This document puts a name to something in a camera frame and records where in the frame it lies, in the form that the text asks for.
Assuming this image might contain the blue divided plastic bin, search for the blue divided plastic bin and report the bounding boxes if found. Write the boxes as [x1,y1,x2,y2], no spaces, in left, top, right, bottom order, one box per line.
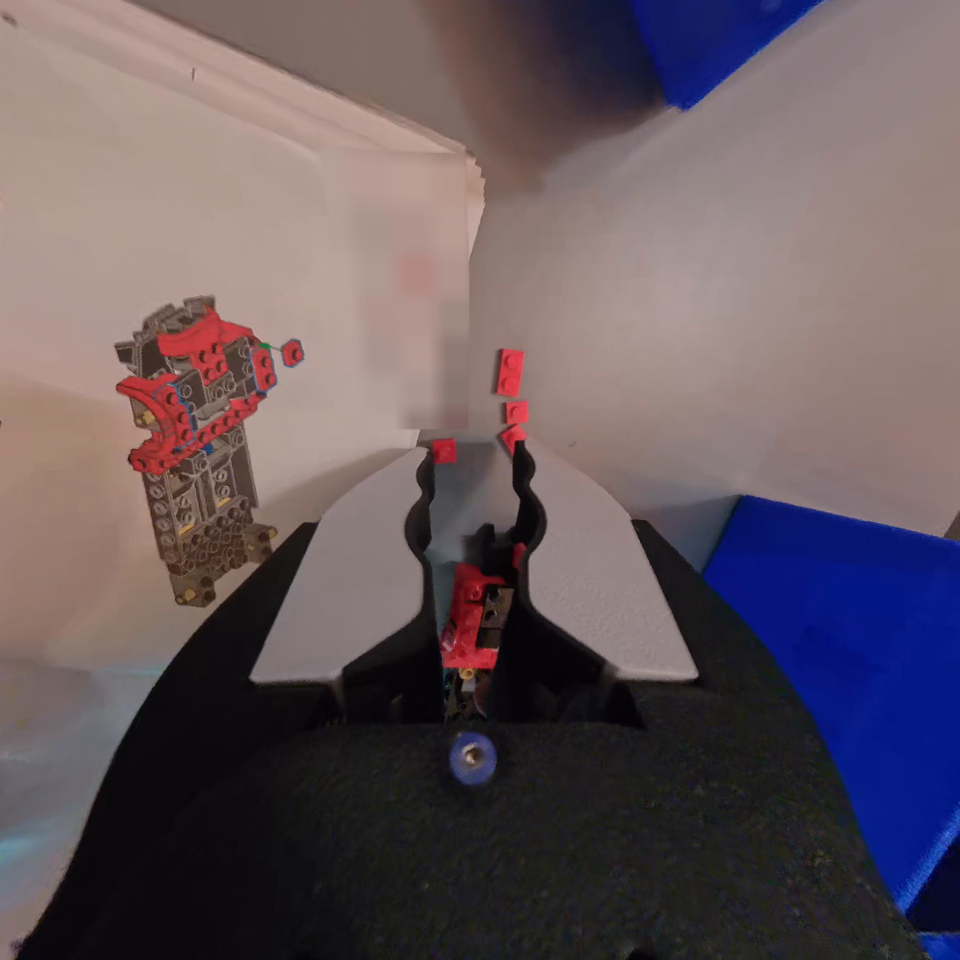
[703,495,960,960]

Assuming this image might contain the red and black lego car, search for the red and black lego car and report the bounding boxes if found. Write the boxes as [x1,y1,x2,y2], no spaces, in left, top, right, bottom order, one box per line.
[438,523,528,723]

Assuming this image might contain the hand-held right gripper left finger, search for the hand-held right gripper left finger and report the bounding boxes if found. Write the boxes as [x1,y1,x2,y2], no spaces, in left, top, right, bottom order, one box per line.
[249,447,439,685]

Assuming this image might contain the lego instruction booklet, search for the lego instruction booklet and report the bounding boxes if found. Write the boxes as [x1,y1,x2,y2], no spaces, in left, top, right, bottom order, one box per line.
[0,0,489,676]

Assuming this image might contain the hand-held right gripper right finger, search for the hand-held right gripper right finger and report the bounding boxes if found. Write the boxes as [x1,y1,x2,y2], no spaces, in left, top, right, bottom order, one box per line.
[502,441,700,684]

